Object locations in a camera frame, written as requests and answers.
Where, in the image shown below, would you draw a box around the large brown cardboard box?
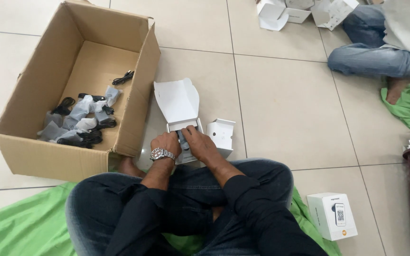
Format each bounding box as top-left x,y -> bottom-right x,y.
0,0 -> 161,183

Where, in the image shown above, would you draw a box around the person's left hand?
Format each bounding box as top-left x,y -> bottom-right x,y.
150,131 -> 183,159

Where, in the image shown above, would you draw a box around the green cloth sheet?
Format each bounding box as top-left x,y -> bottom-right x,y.
0,181 -> 343,256

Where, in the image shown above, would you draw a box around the heap of cables and pouches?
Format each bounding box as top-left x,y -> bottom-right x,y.
37,85 -> 123,149

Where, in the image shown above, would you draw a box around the silver wristwatch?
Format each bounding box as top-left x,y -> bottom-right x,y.
150,147 -> 176,163

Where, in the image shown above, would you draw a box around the empty white open box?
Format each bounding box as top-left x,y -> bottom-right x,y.
256,0 -> 290,32

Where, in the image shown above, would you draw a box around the white box with printed flap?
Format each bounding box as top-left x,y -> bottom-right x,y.
310,0 -> 360,31

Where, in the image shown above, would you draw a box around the closed white printed box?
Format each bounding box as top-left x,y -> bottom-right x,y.
306,192 -> 359,242

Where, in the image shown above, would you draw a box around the small white box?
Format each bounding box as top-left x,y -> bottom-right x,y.
285,0 -> 315,24

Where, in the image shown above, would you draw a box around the person's legs in dark jeans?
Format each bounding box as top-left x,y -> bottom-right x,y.
65,158 -> 294,256

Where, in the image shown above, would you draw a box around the black coiled cable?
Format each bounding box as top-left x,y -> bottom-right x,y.
112,70 -> 135,86

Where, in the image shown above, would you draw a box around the open white carton box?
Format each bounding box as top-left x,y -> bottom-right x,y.
154,78 -> 205,166

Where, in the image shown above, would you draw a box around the person's right hand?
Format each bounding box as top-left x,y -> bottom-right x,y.
180,125 -> 224,164

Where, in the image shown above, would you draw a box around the person's bare foot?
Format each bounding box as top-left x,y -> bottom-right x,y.
117,156 -> 146,178

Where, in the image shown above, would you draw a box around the white cube device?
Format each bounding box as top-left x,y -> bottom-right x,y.
206,118 -> 236,159

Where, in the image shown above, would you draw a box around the dark grey pouch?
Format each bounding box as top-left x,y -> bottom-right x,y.
177,130 -> 191,152

